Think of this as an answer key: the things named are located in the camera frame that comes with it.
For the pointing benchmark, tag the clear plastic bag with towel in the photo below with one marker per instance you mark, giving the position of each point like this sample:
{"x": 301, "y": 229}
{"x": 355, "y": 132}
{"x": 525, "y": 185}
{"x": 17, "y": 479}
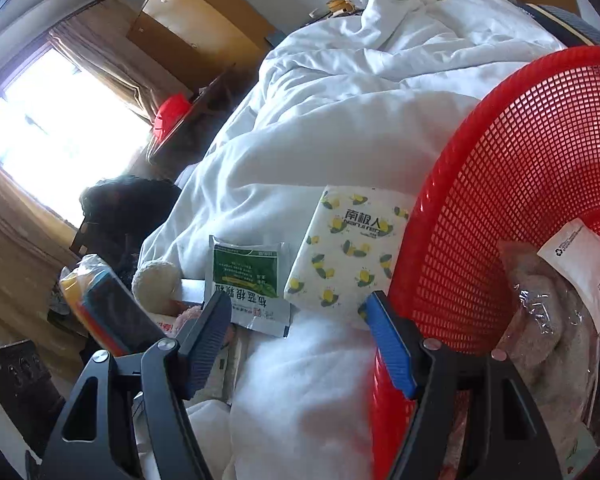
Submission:
{"x": 554, "y": 336}

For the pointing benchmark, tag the black clothes pile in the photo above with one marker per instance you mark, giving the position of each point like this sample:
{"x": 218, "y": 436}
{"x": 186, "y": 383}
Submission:
{"x": 118, "y": 215}

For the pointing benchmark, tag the grey red cardboard box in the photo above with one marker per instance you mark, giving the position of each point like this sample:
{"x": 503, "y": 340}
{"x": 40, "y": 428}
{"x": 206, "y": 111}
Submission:
{"x": 187, "y": 294}

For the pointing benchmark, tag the yellow packet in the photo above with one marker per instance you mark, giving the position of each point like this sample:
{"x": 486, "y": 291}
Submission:
{"x": 107, "y": 309}

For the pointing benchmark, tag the beige fluffy ball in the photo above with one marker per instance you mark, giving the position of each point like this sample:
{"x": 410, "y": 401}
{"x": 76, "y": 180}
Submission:
{"x": 153, "y": 285}

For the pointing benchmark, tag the white duvet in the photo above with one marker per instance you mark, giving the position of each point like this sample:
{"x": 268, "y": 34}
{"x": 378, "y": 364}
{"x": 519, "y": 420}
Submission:
{"x": 368, "y": 101}

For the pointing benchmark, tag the red plastic mesh basket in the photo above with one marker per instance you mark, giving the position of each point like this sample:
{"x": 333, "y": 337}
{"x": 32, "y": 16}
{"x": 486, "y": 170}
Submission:
{"x": 524, "y": 163}

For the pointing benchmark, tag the red cap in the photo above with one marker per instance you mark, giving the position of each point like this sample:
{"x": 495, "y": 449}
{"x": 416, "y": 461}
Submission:
{"x": 169, "y": 114}

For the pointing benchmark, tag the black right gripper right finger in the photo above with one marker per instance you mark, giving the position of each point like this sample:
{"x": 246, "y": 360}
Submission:
{"x": 505, "y": 436}

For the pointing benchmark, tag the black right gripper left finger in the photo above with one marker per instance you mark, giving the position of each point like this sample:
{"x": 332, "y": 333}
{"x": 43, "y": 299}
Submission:
{"x": 94, "y": 436}

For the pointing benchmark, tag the beige curtain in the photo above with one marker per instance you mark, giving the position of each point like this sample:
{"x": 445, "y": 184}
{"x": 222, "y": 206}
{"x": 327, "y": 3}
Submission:
{"x": 95, "y": 40}

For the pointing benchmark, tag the green white sachet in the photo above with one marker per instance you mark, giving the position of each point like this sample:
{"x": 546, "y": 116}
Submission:
{"x": 253, "y": 277}

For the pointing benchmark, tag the white tissue pack lemon print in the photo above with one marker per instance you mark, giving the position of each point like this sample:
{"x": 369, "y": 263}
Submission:
{"x": 349, "y": 251}

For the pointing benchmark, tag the wooden wardrobe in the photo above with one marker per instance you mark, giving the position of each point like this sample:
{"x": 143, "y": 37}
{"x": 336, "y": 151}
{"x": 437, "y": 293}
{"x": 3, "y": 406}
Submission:
{"x": 198, "y": 40}

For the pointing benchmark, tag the dark wooden desk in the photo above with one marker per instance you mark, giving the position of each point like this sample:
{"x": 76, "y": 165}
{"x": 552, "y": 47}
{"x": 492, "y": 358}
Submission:
{"x": 191, "y": 137}

